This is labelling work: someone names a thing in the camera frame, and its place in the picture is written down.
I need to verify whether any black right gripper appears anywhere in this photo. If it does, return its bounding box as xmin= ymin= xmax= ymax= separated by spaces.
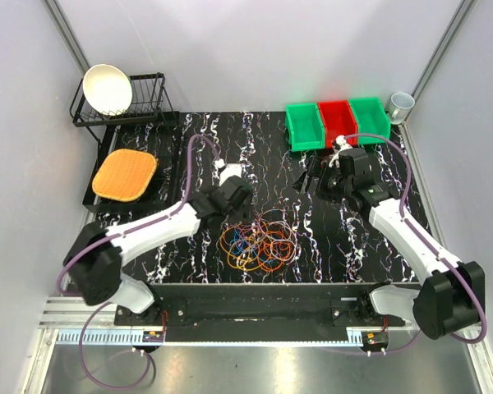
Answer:
xmin=290 ymin=156 xmax=352 ymax=205

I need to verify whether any pink thin cable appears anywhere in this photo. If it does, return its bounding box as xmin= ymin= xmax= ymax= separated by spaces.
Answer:
xmin=256 ymin=208 xmax=298 ymax=263

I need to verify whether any orange thin cable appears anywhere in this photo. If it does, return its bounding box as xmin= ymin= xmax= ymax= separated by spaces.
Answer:
xmin=252 ymin=229 xmax=296 ymax=275

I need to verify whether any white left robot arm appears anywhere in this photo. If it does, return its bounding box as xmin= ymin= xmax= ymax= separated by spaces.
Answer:
xmin=63 ymin=176 xmax=253 ymax=325

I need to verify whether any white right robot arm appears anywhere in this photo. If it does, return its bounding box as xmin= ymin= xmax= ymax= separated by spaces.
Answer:
xmin=293 ymin=148 xmax=486 ymax=341

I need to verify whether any left green plastic bin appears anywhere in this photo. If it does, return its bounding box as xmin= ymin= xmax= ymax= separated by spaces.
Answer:
xmin=285 ymin=103 xmax=325 ymax=152

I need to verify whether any green plastic bin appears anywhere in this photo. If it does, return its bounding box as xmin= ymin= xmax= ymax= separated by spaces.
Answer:
xmin=348 ymin=97 xmax=391 ymax=145
xmin=285 ymin=103 xmax=325 ymax=152

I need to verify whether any red plastic bin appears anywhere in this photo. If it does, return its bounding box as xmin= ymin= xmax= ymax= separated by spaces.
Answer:
xmin=317 ymin=100 xmax=358 ymax=149

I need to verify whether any right green plastic bin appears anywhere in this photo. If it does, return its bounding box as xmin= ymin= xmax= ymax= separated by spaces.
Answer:
xmin=348 ymin=97 xmax=391 ymax=145

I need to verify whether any orange woven basket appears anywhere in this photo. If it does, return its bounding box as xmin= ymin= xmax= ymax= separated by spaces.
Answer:
xmin=92 ymin=149 xmax=159 ymax=203

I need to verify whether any light blue mug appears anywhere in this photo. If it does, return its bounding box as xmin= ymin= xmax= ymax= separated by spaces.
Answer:
xmin=388 ymin=92 xmax=416 ymax=125

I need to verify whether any white bowl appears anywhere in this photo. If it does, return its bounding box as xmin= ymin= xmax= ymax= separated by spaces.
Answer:
xmin=82 ymin=64 xmax=133 ymax=116

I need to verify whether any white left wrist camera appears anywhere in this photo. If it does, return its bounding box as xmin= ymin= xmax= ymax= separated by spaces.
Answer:
xmin=214 ymin=159 xmax=242 ymax=186

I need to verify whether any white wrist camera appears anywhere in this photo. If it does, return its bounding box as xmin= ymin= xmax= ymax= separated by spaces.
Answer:
xmin=214 ymin=159 xmax=242 ymax=186
xmin=328 ymin=135 xmax=352 ymax=167

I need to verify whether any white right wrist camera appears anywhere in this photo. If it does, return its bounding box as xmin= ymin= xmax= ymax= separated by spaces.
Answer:
xmin=328 ymin=135 xmax=352 ymax=167

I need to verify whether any yellow thin cable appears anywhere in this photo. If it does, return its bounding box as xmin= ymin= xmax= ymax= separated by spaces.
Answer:
xmin=219 ymin=223 xmax=268 ymax=271

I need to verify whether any blue thin cable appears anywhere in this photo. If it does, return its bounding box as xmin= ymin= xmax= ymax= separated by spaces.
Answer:
xmin=228 ymin=227 xmax=264 ymax=263

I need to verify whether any black wire dish rack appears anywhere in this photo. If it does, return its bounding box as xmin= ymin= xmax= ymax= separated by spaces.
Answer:
xmin=69 ymin=72 xmax=182 ymax=214

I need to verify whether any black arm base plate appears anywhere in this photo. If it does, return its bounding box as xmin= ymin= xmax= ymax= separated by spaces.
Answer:
xmin=114 ymin=283 xmax=405 ymax=346

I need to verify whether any white slotted cable duct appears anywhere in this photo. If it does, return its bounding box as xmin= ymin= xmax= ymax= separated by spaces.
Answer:
xmin=56 ymin=329 xmax=165 ymax=346

